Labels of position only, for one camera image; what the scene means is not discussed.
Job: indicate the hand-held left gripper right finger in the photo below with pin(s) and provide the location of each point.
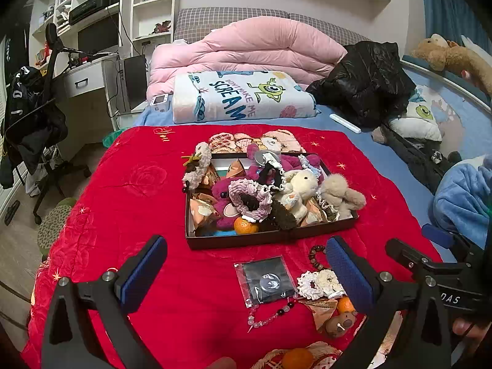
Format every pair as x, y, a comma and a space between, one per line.
348, 273

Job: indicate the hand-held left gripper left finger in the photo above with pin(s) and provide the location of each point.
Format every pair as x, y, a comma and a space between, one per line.
144, 269

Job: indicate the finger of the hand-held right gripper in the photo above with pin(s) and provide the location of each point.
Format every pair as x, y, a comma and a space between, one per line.
403, 253
438, 234

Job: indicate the white knitted scrunchie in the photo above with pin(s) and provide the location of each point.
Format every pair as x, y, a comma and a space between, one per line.
319, 282

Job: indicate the dark cardboard box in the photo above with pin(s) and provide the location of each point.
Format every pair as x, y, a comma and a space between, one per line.
230, 240

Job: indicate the person's right hand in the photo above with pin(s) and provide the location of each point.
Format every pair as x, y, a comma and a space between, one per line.
469, 330

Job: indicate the tangerine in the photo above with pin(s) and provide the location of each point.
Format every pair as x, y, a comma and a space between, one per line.
246, 226
344, 304
296, 358

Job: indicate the blue fleece clothing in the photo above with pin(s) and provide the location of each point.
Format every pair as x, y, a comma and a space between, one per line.
465, 200

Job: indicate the brown capybara toy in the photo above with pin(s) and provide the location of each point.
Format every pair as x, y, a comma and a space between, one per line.
342, 321

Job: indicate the red embroidered blanket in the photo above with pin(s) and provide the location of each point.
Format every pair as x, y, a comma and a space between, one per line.
134, 207

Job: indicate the beige plush toy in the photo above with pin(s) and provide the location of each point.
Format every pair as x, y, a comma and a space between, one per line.
340, 196

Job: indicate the woven straw pouch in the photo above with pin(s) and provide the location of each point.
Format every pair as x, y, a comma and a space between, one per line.
326, 351

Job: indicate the blue bed sheet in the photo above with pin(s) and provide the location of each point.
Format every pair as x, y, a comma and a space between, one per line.
388, 169

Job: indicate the black badge packet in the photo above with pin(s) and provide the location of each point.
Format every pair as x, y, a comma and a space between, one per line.
265, 276

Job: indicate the brown fuzzy hair clip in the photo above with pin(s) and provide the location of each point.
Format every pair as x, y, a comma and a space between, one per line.
282, 215

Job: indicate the white plush rabbit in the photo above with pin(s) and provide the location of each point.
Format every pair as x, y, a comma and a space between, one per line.
298, 188

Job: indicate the leopard print stool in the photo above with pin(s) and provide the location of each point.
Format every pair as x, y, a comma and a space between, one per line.
53, 225

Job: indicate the small brown reindeer clip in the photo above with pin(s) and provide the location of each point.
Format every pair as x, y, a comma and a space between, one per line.
190, 162

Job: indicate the white monster print pillow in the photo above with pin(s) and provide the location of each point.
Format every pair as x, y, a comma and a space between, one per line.
421, 119

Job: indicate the blue knitted scrunchie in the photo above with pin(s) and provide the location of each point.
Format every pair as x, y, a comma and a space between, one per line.
309, 161

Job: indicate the pink knitted scrunchie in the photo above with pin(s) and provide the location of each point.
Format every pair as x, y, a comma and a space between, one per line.
240, 190

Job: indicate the cream fuzzy scrunchie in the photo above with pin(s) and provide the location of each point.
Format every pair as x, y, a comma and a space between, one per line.
203, 157

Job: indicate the round badge in clear packet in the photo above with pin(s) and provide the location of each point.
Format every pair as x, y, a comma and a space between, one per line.
263, 157

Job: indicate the white tube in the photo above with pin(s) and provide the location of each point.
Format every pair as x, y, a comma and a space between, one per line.
344, 122

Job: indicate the small white device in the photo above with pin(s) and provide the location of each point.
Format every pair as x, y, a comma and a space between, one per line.
159, 103

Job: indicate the black puffer jacket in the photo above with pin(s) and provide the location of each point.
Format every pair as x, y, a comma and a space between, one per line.
365, 80

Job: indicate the brown teddy bear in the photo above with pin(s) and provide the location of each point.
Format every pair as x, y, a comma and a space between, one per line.
449, 55

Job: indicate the black computer tower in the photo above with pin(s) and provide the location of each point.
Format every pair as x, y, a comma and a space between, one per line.
134, 80

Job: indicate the black clothing on chair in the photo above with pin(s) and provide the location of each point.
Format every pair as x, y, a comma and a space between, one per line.
30, 115

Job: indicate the white desk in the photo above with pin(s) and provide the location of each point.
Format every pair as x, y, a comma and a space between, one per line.
88, 80

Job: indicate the folded cartoon printed blanket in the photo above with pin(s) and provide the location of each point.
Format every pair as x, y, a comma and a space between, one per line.
238, 96

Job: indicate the black office chair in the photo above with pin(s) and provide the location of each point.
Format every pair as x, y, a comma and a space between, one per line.
52, 69

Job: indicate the blue curtain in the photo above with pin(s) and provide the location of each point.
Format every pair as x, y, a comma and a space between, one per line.
457, 7

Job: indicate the black monitor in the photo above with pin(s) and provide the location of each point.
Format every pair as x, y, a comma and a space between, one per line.
98, 36

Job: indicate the red dinosaur toy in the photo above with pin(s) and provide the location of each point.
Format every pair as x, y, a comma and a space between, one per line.
162, 27

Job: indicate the pink duvet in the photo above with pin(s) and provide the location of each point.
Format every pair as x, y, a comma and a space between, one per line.
250, 46

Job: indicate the grey plaid headboard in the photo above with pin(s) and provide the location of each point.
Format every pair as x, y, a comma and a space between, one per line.
230, 17

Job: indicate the black printer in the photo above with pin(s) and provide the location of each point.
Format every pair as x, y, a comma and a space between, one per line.
94, 5

